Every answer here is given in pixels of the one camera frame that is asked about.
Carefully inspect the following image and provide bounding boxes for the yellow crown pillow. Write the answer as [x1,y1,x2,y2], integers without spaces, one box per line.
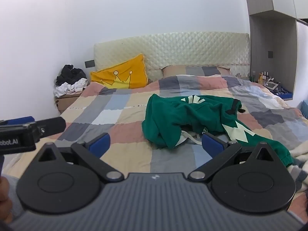
[90,54,148,89]

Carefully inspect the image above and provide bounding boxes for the green hoodie with pale print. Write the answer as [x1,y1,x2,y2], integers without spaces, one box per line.
[141,93,294,168]

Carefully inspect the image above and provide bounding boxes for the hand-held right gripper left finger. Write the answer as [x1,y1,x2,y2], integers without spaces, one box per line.
[36,133,125,183]

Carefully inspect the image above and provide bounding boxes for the black clothes pile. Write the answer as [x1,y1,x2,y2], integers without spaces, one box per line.
[56,64,87,86]

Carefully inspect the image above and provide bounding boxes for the white fluffy blanket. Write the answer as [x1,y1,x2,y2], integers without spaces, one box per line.
[287,142,308,193]

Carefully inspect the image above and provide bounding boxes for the grey wall cabinet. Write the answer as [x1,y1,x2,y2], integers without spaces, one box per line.
[243,0,308,101]

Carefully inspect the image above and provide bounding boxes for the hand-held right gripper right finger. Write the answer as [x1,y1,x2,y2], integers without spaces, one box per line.
[188,133,277,181]

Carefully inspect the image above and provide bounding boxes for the cream quilted headboard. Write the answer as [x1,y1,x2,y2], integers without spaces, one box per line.
[93,32,251,84]

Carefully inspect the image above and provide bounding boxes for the blue object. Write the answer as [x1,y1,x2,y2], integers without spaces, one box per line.
[297,100,308,120]

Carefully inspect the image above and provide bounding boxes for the blue tray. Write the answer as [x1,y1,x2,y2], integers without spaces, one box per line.
[263,83,294,101]

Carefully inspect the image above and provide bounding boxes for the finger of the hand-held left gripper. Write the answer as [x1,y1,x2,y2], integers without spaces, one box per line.
[36,116,67,137]
[0,116,35,126]

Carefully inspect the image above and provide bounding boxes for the person's left hand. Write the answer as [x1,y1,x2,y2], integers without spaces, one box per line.
[0,176,13,225]

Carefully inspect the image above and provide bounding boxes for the patchwork pillow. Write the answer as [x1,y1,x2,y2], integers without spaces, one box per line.
[161,65,232,79]

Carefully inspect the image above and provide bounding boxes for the person's grey clothing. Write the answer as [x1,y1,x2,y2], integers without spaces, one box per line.
[3,173,26,218]

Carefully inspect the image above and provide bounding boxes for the brown bedside box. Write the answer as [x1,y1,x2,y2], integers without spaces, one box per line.
[54,92,85,115]

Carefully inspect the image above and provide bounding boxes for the white clothes pile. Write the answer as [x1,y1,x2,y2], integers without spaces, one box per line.
[53,78,88,98]

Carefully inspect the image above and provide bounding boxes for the patchwork bed quilt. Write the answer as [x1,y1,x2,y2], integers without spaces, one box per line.
[2,73,308,218]

